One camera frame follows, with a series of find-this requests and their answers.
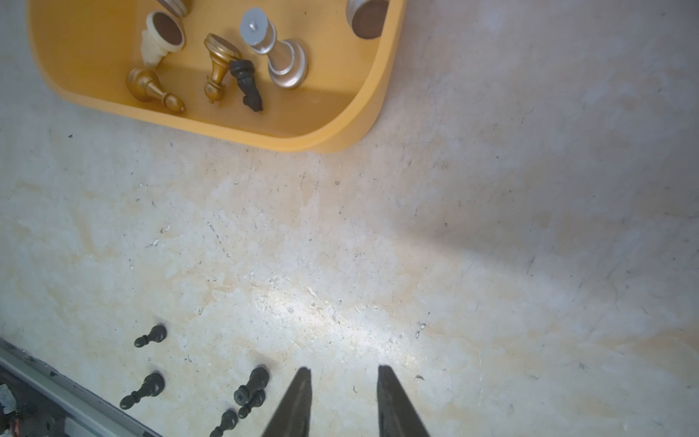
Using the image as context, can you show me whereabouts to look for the gold pawn chess piece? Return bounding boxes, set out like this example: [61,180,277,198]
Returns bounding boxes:
[126,67,186,114]
[204,33,242,103]

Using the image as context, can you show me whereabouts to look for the cream knight chess piece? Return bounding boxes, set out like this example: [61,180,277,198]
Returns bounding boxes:
[140,11,186,67]

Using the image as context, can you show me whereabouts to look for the aluminium rail frame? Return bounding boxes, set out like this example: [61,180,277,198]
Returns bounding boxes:
[1,340,157,436]

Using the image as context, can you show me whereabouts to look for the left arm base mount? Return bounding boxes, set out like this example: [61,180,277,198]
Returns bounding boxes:
[1,368,67,436]

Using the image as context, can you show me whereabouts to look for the silver queen chess piece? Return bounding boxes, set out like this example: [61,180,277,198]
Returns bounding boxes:
[346,0,390,39]

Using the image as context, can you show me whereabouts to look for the yellow plastic storage box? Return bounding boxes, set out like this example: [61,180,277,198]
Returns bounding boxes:
[27,1,406,152]

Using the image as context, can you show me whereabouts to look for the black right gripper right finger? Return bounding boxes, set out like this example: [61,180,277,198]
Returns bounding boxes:
[377,365,430,437]

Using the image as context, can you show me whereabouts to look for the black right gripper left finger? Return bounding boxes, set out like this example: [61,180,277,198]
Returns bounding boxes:
[261,367,312,437]

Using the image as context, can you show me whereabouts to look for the silver rook chess piece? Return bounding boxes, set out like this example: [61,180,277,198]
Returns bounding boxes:
[240,7,308,89]

